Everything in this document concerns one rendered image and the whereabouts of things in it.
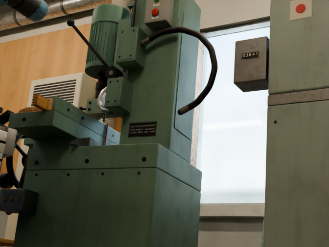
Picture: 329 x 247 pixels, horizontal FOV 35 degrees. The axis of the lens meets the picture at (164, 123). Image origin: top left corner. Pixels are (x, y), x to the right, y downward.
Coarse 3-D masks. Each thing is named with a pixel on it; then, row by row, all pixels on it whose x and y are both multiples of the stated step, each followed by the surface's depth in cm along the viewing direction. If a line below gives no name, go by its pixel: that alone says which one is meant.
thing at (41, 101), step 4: (36, 96) 191; (40, 96) 191; (36, 100) 190; (40, 100) 191; (44, 100) 193; (48, 100) 196; (32, 104) 190; (36, 104) 189; (40, 104) 191; (44, 104) 193; (40, 108) 193; (44, 108) 193
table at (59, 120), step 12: (12, 120) 200; (24, 120) 197; (36, 120) 195; (48, 120) 193; (60, 120) 196; (72, 120) 203; (24, 132) 204; (36, 132) 202; (48, 132) 201; (60, 132) 200; (72, 132) 202; (84, 132) 210; (24, 144) 222; (108, 144) 226
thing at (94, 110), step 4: (88, 100) 229; (92, 100) 228; (96, 100) 227; (88, 104) 229; (92, 104) 228; (96, 104) 227; (88, 108) 228; (92, 108) 227; (96, 108) 226; (88, 112) 227; (92, 112) 226; (96, 112) 225; (100, 112) 225; (92, 116) 230; (96, 116) 229; (100, 116) 228; (108, 116) 228; (112, 116) 227; (116, 116) 227
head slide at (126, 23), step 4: (120, 20) 231; (124, 20) 230; (128, 20) 229; (120, 24) 231; (124, 24) 230; (128, 24) 229; (120, 28) 230; (116, 44) 228; (116, 48) 227; (116, 52) 227; (116, 64) 225; (120, 68) 223; (124, 72) 221; (124, 76) 221; (120, 116) 226
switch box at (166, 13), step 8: (152, 0) 214; (160, 0) 212; (168, 0) 212; (152, 8) 213; (160, 8) 211; (168, 8) 211; (152, 16) 212; (160, 16) 210; (168, 16) 211; (152, 24) 213; (160, 24) 212; (168, 24) 212
